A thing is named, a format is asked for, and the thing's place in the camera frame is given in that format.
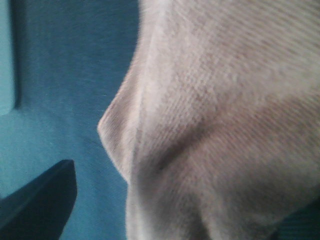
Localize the brown towel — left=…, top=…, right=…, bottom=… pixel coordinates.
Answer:
left=97, top=0, right=320, bottom=240

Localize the white plastic storage bin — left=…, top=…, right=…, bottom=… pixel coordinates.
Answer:
left=0, top=0, right=16, bottom=115

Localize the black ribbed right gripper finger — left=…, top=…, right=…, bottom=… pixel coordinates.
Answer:
left=0, top=159, right=77, bottom=240

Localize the dark grey table cloth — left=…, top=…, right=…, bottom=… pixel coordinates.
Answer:
left=0, top=0, right=320, bottom=240

